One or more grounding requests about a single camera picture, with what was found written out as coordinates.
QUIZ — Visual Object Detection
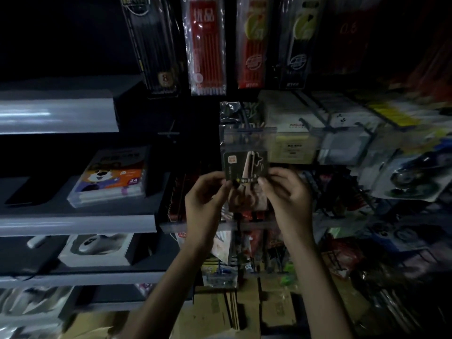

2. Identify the person's right hand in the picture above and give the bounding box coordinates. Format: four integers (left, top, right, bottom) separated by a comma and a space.
257, 167, 315, 241

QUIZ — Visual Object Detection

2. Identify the person's left hand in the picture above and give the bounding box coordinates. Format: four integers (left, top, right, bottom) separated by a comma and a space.
184, 171, 234, 245

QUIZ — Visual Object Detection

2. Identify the clear packet of scissors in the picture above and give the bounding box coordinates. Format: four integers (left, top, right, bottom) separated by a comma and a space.
218, 125, 278, 213

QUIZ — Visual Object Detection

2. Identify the person's left forearm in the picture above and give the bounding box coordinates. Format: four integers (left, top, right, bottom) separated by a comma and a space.
118, 240, 213, 339

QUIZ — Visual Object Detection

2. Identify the person's right forearm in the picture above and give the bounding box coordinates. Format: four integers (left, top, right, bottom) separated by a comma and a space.
282, 234, 355, 339

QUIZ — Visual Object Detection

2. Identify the white carton box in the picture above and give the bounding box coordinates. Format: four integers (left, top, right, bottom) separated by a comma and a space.
259, 89, 320, 165

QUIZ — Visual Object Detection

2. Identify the marker box with dog print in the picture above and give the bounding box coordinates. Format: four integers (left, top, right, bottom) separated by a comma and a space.
67, 147, 148, 209

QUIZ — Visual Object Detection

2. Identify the brown cardboard box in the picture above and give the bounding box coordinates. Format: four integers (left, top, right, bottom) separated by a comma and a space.
169, 292, 241, 339
259, 277, 298, 329

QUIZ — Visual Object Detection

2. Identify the white box with mouse picture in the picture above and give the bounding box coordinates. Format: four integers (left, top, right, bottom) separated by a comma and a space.
58, 233, 135, 268

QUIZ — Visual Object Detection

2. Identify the red pen refill pack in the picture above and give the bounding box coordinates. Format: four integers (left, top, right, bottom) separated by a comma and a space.
181, 0, 227, 96

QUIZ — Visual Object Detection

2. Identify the red gel pen pack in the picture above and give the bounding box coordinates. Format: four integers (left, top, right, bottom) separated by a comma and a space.
235, 0, 270, 90

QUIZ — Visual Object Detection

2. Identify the correction tape blister pack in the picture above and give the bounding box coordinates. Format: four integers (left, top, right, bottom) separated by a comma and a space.
371, 146, 452, 203

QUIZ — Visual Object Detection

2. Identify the black gel pen pack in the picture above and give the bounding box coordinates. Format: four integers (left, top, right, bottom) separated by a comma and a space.
278, 0, 326, 90

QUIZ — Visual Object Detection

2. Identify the grey shelf board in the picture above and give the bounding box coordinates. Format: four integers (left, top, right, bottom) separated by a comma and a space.
0, 236, 167, 289
0, 172, 158, 238
0, 89, 120, 135

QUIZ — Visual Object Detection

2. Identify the black pencil pack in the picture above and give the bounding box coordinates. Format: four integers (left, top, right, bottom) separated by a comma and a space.
119, 0, 181, 100

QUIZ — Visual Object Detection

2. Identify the dark flat notebook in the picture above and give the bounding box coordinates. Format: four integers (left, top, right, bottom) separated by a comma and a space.
4, 176, 55, 207

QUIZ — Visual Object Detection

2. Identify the clear display rail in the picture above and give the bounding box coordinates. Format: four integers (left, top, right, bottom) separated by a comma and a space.
160, 219, 283, 234

